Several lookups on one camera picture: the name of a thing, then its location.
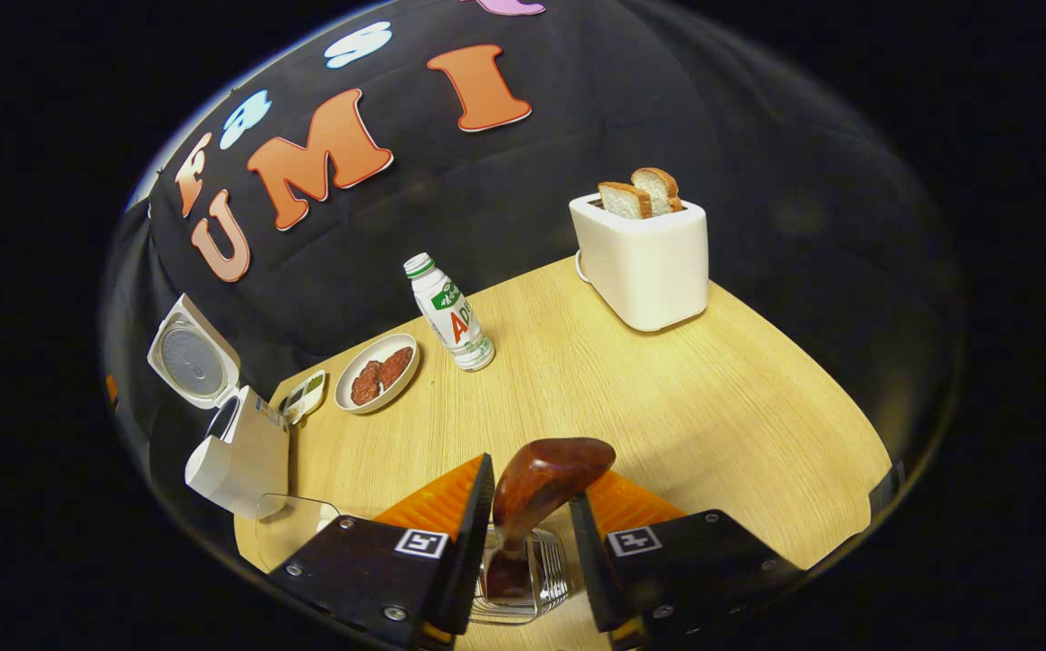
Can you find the white rice cooker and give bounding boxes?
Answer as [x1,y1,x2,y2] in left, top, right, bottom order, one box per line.
[146,294,291,520]

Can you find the metal wire chopstick holder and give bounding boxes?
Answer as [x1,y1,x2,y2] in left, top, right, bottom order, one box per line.
[468,524,570,625]

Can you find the round-topped bread slice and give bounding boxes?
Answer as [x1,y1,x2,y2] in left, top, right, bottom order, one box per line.
[630,167,683,215]

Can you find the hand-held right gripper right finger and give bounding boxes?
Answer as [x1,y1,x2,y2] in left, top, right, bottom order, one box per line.
[570,470,804,650]

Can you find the black backdrop cloth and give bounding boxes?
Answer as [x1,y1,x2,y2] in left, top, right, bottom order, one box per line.
[102,0,966,471]

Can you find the small white seasoning dish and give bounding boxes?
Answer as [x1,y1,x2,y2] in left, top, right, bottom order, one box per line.
[283,369,327,424]

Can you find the square bread slice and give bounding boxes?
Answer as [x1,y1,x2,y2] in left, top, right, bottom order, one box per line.
[598,181,655,221]

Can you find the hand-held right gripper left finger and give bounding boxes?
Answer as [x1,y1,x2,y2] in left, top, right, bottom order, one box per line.
[268,454,496,650]

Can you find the white toaster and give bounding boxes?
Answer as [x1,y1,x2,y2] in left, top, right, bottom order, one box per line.
[569,192,710,333]

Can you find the red meat piece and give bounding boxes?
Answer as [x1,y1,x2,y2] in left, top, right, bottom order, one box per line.
[376,346,415,392]
[350,360,383,406]

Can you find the white oval plate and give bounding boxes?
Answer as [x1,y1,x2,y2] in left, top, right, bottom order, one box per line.
[335,333,420,415]

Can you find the white milk bottle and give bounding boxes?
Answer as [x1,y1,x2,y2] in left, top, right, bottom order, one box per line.
[403,252,495,373]

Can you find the clear glass tray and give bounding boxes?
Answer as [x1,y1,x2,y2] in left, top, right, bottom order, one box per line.
[254,493,343,572]

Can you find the brown wooden spoon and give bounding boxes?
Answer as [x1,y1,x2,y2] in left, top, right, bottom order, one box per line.
[485,438,617,602]

